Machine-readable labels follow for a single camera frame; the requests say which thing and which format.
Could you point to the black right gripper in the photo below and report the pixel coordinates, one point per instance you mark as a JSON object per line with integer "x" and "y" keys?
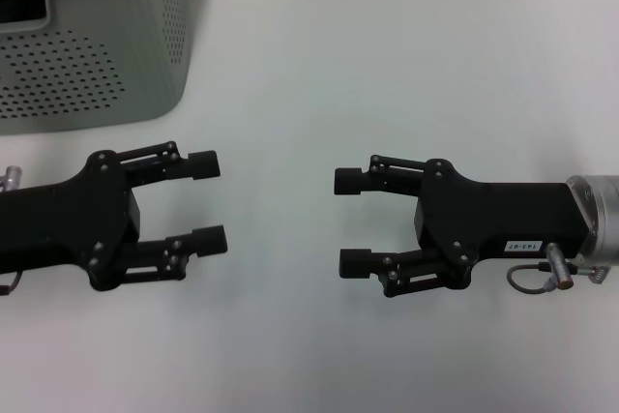
{"x": 508, "y": 219}

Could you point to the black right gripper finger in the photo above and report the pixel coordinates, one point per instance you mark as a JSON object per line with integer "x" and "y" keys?
{"x": 355, "y": 264}
{"x": 348, "y": 181}

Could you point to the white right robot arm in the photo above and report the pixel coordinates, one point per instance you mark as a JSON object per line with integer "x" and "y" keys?
{"x": 604, "y": 210}

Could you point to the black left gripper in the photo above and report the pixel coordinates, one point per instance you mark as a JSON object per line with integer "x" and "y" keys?
{"x": 72, "y": 219}

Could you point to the grey perforated plastic storage box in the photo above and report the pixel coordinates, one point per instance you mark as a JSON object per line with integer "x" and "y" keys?
{"x": 121, "y": 45}

